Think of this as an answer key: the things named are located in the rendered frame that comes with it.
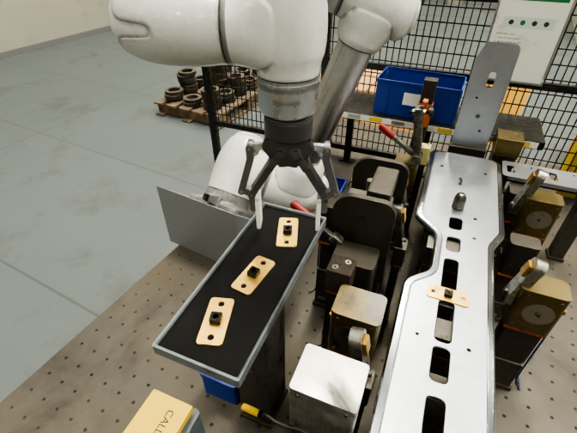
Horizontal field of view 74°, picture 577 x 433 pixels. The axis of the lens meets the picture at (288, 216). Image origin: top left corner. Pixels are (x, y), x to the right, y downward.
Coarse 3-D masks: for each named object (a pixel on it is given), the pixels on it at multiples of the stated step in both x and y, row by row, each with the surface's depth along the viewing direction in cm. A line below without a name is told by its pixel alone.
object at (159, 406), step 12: (156, 396) 48; (168, 396) 48; (144, 408) 47; (156, 408) 47; (168, 408) 47; (180, 408) 47; (192, 408) 48; (132, 420) 46; (144, 420) 46; (156, 420) 46; (168, 420) 46; (180, 420) 46; (132, 432) 45; (144, 432) 45; (156, 432) 45; (168, 432) 45
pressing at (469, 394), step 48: (432, 192) 112; (480, 192) 112; (480, 240) 95; (480, 288) 83; (432, 336) 74; (480, 336) 74; (384, 384) 66; (432, 384) 66; (480, 384) 66; (384, 432) 60; (480, 432) 60
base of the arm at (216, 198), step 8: (208, 192) 127; (216, 192) 125; (224, 192) 124; (200, 200) 126; (208, 200) 120; (216, 200) 123; (224, 200) 124; (232, 200) 125; (240, 200) 126; (224, 208) 122; (232, 208) 121; (240, 208) 127; (248, 216) 132
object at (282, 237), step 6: (282, 222) 75; (294, 222) 75; (282, 228) 74; (288, 228) 73; (294, 228) 74; (282, 234) 72; (288, 234) 72; (294, 234) 72; (276, 240) 71; (282, 240) 71; (288, 240) 71; (294, 240) 71; (276, 246) 70; (282, 246) 70; (288, 246) 70; (294, 246) 70
